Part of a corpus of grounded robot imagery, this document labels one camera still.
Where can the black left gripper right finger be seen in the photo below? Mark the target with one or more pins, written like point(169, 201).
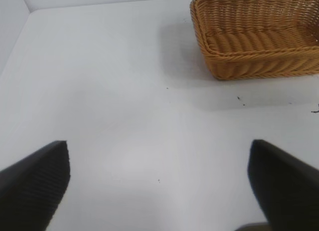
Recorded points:
point(286, 186)

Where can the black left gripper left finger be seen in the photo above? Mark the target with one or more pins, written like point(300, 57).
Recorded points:
point(30, 186)

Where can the woven wicker basket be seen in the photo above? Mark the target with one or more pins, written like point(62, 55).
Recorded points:
point(256, 41)

